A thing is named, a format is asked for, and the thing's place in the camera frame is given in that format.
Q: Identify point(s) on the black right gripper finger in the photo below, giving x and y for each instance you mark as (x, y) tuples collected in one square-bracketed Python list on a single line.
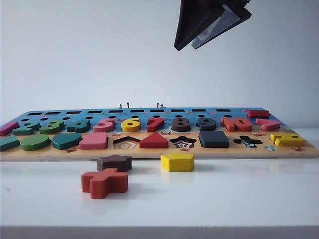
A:
[(224, 22), (189, 22)]

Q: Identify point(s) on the dark blue square block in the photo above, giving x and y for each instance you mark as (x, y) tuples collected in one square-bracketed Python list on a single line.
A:
[(214, 140)]

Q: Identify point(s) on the red minus sign piece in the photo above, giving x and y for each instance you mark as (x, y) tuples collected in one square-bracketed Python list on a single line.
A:
[(258, 114)]

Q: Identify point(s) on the orange number ten piece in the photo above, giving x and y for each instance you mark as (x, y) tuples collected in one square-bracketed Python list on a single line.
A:
[(229, 125)]

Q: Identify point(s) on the dark blue number nine piece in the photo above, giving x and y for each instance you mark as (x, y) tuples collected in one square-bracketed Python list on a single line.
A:
[(208, 127)]

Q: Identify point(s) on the brown number eight piece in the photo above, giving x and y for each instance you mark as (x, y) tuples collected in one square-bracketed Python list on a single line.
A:
[(180, 128)]

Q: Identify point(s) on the red number seven piece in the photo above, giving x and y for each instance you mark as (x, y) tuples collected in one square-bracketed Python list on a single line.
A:
[(152, 127)]

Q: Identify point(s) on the pink greater-than sign piece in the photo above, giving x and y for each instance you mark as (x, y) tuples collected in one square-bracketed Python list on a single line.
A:
[(269, 126)]

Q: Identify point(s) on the yellow number six piece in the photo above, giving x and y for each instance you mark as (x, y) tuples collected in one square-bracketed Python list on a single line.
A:
[(129, 129)]

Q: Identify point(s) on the red triangle block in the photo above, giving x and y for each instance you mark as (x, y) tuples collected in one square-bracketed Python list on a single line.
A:
[(154, 142)]

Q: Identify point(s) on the wooden number shape puzzle board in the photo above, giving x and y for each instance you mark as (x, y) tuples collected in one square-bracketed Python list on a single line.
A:
[(224, 150)]

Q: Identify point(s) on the yellow equals sign piece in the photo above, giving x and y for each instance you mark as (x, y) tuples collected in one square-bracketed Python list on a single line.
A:
[(289, 142)]

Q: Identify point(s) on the pink number five piece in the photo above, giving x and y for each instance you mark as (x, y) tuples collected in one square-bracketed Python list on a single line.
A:
[(102, 129)]

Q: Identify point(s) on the yellow pentagon block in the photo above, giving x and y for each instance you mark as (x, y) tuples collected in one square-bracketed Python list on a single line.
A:
[(177, 163)]

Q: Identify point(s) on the dark green number four piece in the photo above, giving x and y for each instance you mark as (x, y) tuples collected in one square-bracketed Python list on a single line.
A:
[(82, 128)]

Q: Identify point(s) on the pink trapezoid block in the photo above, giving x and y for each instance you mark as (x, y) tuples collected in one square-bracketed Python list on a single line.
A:
[(92, 143)]

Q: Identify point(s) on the brown star block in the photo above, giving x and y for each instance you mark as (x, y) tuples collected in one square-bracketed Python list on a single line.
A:
[(114, 164)]

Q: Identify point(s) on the teal heart block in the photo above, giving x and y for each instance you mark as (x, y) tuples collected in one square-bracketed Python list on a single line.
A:
[(64, 143)]

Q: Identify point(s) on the green number three piece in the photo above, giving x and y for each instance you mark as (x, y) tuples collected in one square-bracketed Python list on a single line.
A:
[(49, 130)]

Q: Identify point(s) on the orange cross block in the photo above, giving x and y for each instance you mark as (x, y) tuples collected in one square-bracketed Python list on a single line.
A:
[(104, 185)]

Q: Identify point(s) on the green oval block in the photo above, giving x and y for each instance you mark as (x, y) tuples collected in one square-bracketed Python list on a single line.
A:
[(35, 143)]

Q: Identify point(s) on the green number two piece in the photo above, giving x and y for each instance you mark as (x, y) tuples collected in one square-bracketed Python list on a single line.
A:
[(25, 130)]

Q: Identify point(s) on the pink number one piece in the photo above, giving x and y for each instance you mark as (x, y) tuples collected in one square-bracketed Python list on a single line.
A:
[(7, 129)]

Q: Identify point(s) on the teal rectangle block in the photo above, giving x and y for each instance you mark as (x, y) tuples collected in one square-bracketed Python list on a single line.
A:
[(8, 144)]

